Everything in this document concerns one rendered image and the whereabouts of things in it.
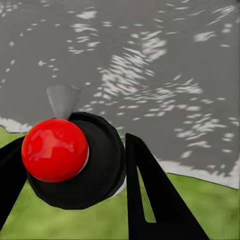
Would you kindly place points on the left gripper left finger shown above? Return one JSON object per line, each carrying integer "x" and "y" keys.
{"x": 13, "y": 176}

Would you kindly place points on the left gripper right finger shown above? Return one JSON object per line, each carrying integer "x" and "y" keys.
{"x": 174, "y": 220}

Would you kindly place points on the insectifuge atomizer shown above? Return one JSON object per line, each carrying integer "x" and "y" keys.
{"x": 75, "y": 160}

